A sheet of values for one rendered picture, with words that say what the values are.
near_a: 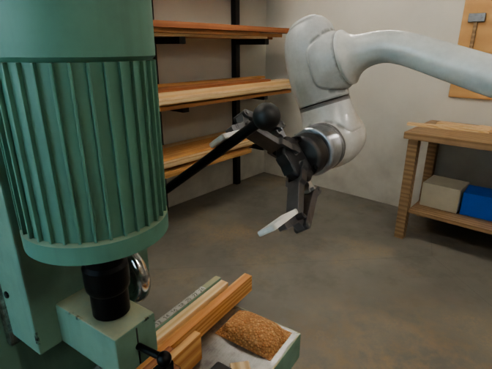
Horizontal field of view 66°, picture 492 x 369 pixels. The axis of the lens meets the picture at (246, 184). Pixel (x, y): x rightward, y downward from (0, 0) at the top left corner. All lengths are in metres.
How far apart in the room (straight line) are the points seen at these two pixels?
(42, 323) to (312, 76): 0.60
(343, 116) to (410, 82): 2.91
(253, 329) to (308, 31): 0.56
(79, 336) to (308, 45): 0.61
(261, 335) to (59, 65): 0.56
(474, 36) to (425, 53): 2.79
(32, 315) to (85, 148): 0.30
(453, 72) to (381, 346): 1.70
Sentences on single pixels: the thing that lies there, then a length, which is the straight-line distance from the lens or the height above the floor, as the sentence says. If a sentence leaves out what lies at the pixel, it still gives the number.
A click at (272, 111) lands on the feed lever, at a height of 1.35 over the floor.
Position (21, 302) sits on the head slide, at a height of 1.09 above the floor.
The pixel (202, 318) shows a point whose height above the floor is 0.94.
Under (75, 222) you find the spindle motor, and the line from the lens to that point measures 0.44.
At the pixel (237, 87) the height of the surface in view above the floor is 1.10.
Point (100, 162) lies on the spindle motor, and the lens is 0.41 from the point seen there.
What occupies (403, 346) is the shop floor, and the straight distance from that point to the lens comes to 2.23.
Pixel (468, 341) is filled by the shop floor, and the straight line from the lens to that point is 2.40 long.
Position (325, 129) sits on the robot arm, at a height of 1.29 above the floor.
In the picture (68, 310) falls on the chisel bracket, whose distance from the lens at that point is 0.63.
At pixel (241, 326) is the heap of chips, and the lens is 0.77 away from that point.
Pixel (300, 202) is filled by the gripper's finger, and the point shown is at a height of 1.21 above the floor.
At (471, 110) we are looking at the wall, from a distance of 3.54.
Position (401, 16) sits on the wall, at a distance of 3.69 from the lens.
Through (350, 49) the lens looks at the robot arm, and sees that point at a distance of 0.73.
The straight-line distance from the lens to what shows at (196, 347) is 0.72.
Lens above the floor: 1.42
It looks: 20 degrees down
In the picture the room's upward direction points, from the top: straight up
